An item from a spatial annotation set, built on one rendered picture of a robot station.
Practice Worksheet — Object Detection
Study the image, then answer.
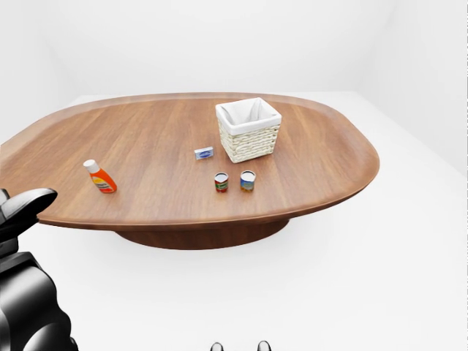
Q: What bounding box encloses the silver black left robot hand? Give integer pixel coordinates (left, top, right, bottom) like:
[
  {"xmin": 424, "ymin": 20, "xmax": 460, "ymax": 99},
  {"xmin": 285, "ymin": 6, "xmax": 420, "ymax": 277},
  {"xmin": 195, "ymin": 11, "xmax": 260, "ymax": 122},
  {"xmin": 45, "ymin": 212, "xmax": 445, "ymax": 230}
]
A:
[{"xmin": 0, "ymin": 187, "xmax": 59, "ymax": 243}]

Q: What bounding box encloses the white woven basket with liner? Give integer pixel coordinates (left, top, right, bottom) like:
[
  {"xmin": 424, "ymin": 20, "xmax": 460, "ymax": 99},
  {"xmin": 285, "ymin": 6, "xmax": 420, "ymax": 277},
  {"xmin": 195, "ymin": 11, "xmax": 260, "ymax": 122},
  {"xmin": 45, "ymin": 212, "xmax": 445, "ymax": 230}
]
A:
[{"xmin": 214, "ymin": 97, "xmax": 283, "ymax": 165}]

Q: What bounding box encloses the orange bottle with white cap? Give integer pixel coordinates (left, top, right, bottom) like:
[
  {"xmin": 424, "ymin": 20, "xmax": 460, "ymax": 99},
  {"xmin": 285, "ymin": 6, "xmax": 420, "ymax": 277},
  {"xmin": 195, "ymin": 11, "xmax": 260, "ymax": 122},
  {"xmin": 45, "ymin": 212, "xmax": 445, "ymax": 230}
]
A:
[{"xmin": 83, "ymin": 159, "xmax": 118, "ymax": 195}]

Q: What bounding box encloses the round wooden table base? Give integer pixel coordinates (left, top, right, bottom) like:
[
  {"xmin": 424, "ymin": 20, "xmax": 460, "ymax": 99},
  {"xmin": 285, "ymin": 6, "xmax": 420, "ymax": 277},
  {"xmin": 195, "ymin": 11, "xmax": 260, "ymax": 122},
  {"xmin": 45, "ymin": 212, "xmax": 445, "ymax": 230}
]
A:
[{"xmin": 115, "ymin": 218, "xmax": 290, "ymax": 251}]

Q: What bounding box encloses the red green labelled tin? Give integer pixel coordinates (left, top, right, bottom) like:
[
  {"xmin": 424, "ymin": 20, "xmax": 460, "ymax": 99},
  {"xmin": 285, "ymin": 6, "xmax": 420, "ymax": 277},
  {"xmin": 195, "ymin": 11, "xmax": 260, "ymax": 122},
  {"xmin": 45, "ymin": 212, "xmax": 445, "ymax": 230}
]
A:
[{"xmin": 214, "ymin": 172, "xmax": 230, "ymax": 194}]

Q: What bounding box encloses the blue yellow labelled tin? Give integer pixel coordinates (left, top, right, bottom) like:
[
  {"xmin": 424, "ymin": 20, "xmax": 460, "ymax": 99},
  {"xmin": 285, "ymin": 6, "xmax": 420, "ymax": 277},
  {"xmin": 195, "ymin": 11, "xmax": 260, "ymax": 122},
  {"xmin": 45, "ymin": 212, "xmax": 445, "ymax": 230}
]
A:
[{"xmin": 240, "ymin": 170, "xmax": 257, "ymax": 193}]

